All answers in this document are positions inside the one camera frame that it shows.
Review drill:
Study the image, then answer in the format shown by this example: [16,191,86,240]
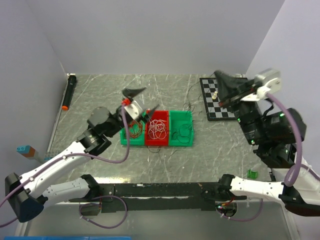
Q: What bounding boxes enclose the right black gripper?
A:
[210,68,263,142]

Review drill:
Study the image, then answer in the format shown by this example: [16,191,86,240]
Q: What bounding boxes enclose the red cables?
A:
[124,119,145,139]

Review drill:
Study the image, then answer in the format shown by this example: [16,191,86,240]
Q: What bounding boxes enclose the green plastic bin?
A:
[168,110,194,147]
[120,120,145,146]

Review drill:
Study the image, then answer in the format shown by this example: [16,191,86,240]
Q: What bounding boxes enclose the red plastic bin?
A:
[144,110,169,147]

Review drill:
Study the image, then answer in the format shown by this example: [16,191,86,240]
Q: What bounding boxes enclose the white cables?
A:
[147,117,168,141]

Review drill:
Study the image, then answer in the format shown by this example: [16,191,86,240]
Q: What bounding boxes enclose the black cables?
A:
[147,79,216,154]

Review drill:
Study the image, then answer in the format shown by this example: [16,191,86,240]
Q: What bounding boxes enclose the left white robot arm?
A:
[4,88,155,223]

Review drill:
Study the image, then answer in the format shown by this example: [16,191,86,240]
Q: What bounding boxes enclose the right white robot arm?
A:
[210,69,320,217]

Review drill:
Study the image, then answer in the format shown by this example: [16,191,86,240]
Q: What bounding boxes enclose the white chess piece left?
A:
[212,91,218,100]

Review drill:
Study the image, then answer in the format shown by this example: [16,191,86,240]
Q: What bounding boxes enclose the black grey chessboard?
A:
[199,77,236,121]

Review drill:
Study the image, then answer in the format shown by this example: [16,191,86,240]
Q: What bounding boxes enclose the black marker orange cap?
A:
[61,75,78,111]

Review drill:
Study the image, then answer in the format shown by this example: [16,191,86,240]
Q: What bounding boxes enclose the small green object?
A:
[247,169,259,180]

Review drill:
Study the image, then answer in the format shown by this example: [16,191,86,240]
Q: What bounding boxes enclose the blue white toy bricks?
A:
[43,151,60,163]

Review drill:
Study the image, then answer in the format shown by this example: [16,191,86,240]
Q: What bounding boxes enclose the blue brown brick tower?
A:
[16,145,45,164]

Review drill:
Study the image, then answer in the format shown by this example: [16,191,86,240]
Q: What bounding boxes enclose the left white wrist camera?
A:
[121,98,145,123]

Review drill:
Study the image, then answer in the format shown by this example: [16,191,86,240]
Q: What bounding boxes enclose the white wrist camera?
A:
[241,68,282,102]
[121,98,145,123]

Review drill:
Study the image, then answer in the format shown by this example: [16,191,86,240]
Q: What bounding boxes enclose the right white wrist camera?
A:
[241,68,282,102]

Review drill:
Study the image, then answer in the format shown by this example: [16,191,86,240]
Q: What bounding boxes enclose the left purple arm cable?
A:
[0,106,131,228]

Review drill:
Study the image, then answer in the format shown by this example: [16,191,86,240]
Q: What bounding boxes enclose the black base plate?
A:
[70,182,247,213]

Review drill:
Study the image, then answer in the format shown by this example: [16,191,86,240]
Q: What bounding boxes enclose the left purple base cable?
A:
[78,194,128,229]

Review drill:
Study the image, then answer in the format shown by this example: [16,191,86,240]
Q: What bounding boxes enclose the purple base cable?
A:
[78,194,128,229]
[216,198,265,222]

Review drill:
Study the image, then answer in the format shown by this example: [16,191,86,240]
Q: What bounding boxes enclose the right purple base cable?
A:
[216,198,265,222]

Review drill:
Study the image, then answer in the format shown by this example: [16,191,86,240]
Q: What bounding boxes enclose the aluminium rail frame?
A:
[14,199,101,237]

